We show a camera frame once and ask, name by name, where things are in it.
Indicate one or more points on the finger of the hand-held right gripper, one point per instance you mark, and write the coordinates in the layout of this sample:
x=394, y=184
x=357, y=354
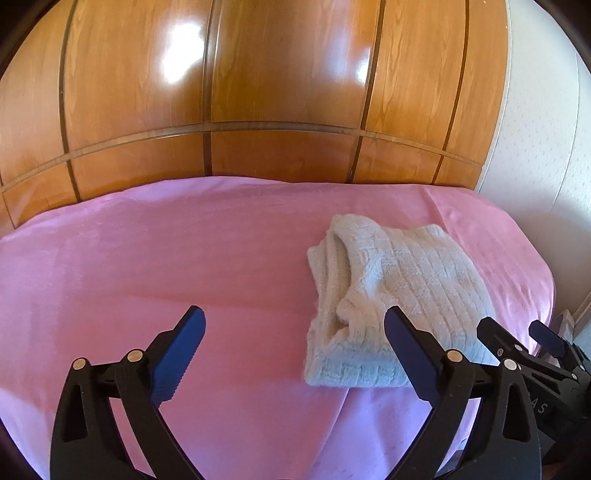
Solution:
x=547, y=337
x=496, y=337

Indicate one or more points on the wooden wardrobe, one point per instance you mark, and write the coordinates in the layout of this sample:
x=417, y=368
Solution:
x=277, y=92

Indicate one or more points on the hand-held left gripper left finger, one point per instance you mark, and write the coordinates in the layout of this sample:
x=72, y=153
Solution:
x=182, y=355

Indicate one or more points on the pink blanket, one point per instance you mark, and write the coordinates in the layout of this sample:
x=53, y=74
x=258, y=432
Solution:
x=161, y=258

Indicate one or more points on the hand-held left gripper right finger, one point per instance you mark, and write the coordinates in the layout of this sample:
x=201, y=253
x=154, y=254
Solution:
x=411, y=350

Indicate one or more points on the white knit sweater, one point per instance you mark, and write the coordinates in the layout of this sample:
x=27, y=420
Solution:
x=415, y=277

